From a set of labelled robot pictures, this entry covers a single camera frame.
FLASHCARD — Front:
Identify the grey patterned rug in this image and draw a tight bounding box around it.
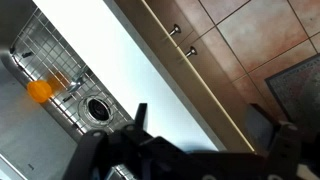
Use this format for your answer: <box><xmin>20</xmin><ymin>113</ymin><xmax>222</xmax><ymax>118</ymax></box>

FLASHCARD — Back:
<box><xmin>264</xmin><ymin>54</ymin><xmax>320</xmax><ymax>136</ymax></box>

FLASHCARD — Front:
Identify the metal spoon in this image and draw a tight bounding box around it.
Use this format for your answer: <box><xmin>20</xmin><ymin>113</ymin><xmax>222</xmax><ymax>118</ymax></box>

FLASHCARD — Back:
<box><xmin>65</xmin><ymin>65</ymin><xmax>90</xmax><ymax>95</ymax></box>

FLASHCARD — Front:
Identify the metal cabinet knob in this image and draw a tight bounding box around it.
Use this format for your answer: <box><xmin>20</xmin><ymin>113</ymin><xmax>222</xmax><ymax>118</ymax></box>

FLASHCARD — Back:
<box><xmin>184</xmin><ymin>45</ymin><xmax>198</xmax><ymax>59</ymax></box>
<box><xmin>168</xmin><ymin>23</ymin><xmax>183</xmax><ymax>38</ymax></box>

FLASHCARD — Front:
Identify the orange round object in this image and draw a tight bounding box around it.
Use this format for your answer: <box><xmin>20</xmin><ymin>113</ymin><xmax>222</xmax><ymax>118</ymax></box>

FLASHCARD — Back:
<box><xmin>26</xmin><ymin>79</ymin><xmax>54</xmax><ymax>104</ymax></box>

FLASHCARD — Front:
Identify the sink drain strainer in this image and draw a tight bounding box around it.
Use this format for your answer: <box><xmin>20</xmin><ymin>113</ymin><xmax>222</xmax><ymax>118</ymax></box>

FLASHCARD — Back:
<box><xmin>78</xmin><ymin>94</ymin><xmax>116</xmax><ymax>126</ymax></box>

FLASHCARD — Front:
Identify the wooden sink base cabinet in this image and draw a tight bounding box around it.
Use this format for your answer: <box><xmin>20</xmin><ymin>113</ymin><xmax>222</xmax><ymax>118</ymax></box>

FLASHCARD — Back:
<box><xmin>113</xmin><ymin>0</ymin><xmax>268</xmax><ymax>154</ymax></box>

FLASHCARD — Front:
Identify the wire sink grid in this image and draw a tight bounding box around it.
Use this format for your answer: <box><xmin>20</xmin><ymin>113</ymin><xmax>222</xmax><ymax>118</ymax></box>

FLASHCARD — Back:
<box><xmin>9</xmin><ymin>8</ymin><xmax>134</xmax><ymax>180</ymax></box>

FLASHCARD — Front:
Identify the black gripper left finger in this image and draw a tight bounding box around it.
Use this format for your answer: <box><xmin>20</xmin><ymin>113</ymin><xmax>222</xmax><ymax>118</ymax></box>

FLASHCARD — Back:
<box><xmin>63</xmin><ymin>103</ymin><xmax>188</xmax><ymax>180</ymax></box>

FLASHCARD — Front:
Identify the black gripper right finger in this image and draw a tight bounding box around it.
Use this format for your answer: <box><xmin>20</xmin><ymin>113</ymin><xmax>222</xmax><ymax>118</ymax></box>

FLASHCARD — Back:
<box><xmin>246</xmin><ymin>103</ymin><xmax>303</xmax><ymax>180</ymax></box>

